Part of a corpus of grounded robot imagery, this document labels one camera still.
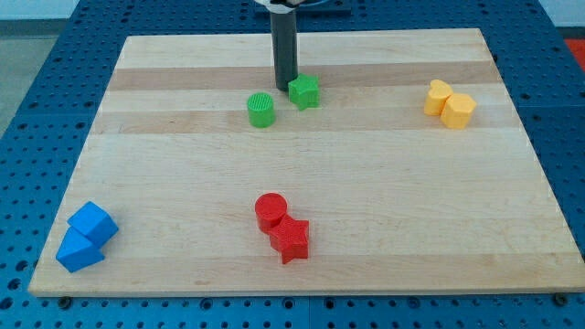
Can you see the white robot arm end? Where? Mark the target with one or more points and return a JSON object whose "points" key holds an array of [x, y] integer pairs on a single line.
{"points": [[280, 7]]}

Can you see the red star block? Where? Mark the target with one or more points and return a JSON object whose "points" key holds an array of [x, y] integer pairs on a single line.
{"points": [[290, 238]]}

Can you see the green star block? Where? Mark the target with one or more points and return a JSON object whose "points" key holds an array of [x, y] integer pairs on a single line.
{"points": [[304, 91]]}

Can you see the red cylinder block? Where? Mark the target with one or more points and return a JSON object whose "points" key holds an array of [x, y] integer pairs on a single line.
{"points": [[269, 209]]}

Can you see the green cylinder block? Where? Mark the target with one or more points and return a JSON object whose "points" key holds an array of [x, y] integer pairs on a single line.
{"points": [[261, 110]]}

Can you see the wooden board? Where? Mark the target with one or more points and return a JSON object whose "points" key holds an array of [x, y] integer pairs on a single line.
{"points": [[397, 203]]}

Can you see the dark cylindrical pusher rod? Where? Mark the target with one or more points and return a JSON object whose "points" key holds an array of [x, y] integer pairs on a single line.
{"points": [[284, 48]]}

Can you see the yellow heart block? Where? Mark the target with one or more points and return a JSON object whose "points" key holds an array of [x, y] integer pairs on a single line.
{"points": [[437, 95]]}

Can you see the yellow hexagon block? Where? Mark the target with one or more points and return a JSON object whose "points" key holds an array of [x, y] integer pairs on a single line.
{"points": [[458, 110]]}

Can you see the blue cube block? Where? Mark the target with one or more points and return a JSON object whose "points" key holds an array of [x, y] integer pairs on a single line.
{"points": [[94, 223]]}

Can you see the blue triangle block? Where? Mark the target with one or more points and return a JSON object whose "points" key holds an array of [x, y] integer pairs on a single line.
{"points": [[76, 252]]}

